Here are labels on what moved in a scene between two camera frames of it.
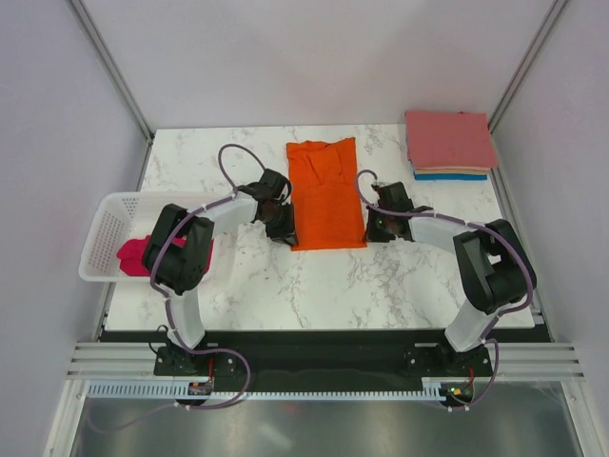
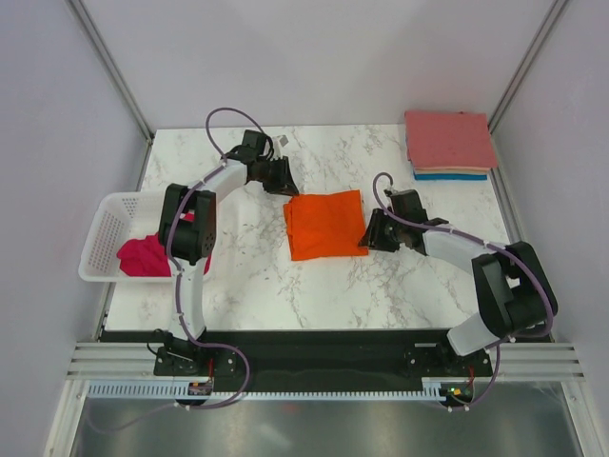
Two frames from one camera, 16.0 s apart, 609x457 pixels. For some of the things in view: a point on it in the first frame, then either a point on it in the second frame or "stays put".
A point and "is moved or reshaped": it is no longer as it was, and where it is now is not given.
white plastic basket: (116, 218) stays put
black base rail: (258, 360) stays put
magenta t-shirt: (130, 255) stays put
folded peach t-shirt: (452, 170) stays put
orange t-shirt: (324, 193) is moved or reshaped
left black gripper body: (280, 224) to (273, 173)
